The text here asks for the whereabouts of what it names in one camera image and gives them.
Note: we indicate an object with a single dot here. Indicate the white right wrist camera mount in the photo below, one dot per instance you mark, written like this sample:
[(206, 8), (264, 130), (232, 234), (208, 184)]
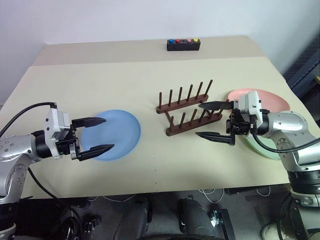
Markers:
[(252, 103)]

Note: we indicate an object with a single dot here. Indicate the green plate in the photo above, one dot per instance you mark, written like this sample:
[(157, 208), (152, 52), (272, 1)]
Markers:
[(267, 150)]

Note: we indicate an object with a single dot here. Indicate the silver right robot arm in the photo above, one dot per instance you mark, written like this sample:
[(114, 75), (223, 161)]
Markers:
[(291, 125)]

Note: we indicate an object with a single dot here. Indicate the black robot foot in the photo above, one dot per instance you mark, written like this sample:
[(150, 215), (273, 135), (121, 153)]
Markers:
[(138, 212), (192, 215)]

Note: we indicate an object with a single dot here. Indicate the black right robot foot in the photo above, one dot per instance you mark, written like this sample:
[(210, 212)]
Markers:
[(192, 215)]

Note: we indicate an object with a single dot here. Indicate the beige table cloth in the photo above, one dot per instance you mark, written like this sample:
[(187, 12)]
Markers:
[(140, 112)]

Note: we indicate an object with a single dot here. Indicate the pink plate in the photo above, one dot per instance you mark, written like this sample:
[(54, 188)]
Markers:
[(272, 100)]

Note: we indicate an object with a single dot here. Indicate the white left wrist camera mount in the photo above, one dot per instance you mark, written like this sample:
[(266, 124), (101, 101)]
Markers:
[(55, 122)]

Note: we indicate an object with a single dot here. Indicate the blue plate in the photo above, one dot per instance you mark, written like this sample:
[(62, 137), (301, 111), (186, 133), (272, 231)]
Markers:
[(117, 136)]

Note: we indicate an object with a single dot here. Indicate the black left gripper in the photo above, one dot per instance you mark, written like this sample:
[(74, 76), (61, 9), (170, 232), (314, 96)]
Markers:
[(67, 143)]

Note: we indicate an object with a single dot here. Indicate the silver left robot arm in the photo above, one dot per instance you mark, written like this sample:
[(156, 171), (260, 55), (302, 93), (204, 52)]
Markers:
[(15, 155)]

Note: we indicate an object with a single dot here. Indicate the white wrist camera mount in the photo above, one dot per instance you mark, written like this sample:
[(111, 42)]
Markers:
[(55, 122), (252, 103)]

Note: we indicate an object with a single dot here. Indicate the black ribbed equipment case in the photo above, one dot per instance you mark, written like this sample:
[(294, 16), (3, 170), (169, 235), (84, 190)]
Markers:
[(306, 67)]

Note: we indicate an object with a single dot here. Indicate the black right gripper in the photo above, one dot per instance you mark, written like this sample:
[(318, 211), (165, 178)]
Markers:
[(237, 123)]

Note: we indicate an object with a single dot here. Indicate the black button box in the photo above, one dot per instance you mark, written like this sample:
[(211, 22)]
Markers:
[(183, 46)]

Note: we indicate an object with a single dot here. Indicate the wooden dish rack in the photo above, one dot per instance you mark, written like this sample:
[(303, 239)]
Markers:
[(186, 110)]

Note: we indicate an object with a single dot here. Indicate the black left robot foot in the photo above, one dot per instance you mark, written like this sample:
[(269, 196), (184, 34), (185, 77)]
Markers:
[(138, 212)]

